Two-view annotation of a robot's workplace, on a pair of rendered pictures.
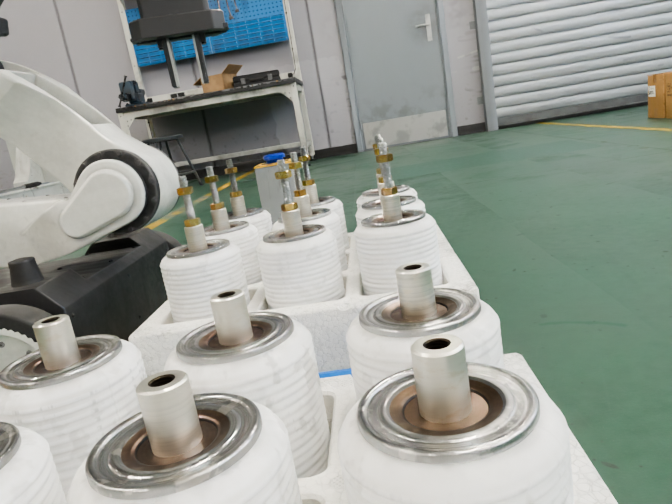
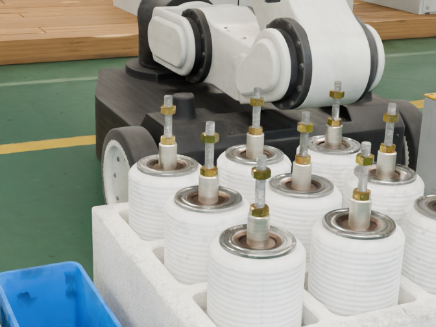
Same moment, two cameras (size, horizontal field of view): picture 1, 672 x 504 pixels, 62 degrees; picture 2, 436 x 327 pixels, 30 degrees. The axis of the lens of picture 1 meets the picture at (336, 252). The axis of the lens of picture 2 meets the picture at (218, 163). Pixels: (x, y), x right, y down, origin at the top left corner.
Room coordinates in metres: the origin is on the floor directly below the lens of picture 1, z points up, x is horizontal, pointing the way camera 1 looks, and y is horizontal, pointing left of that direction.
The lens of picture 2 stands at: (0.25, -0.68, 0.58)
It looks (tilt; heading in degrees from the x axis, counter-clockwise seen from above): 19 degrees down; 60
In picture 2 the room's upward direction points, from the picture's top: 2 degrees clockwise
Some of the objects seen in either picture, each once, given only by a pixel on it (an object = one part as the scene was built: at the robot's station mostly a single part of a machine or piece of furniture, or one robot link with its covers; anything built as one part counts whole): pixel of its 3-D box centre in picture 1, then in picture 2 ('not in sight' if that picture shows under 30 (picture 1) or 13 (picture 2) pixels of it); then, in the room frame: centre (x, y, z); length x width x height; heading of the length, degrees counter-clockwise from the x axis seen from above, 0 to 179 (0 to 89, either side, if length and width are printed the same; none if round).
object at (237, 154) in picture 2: (222, 229); (254, 155); (0.79, 0.15, 0.25); 0.08 x 0.08 x 0.01
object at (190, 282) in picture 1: (214, 319); (167, 234); (0.67, 0.16, 0.16); 0.10 x 0.10 x 0.18
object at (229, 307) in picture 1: (231, 318); not in sight; (0.34, 0.07, 0.26); 0.02 x 0.02 x 0.03
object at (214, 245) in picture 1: (198, 249); (167, 166); (0.67, 0.16, 0.25); 0.08 x 0.08 x 0.01
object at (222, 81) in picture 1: (219, 81); not in sight; (5.50, 0.80, 0.87); 0.40 x 0.30 x 0.23; 72
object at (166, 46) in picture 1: (168, 64); not in sight; (0.78, 0.18, 0.48); 0.03 x 0.02 x 0.06; 7
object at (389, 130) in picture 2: (306, 171); (388, 133); (0.89, 0.02, 0.30); 0.01 x 0.01 x 0.08
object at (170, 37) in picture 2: not in sight; (211, 39); (1.05, 0.73, 0.28); 0.21 x 0.20 x 0.13; 86
